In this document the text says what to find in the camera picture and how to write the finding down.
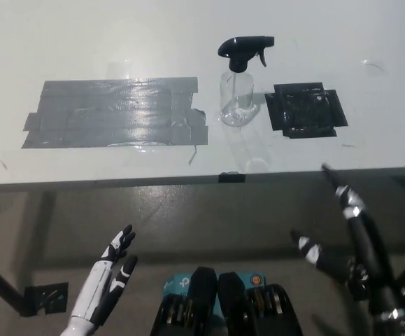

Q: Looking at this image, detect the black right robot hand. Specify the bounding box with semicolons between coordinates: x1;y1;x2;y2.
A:
289;163;405;318

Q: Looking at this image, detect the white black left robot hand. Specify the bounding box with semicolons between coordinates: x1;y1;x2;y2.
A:
69;224;139;325

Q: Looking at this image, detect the black trigger spray lid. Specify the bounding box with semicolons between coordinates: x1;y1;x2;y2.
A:
217;36;276;73

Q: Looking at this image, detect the black tape patch on desk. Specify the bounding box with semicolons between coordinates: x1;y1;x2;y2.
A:
264;82;349;138

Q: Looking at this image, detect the clear plastic spray bottle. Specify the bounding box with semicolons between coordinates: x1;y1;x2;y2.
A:
218;66;261;127

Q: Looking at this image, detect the small black tape strip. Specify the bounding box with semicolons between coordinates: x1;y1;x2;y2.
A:
218;171;247;184

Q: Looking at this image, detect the grey duct tape patch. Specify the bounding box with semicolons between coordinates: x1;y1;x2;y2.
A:
20;76;209;150

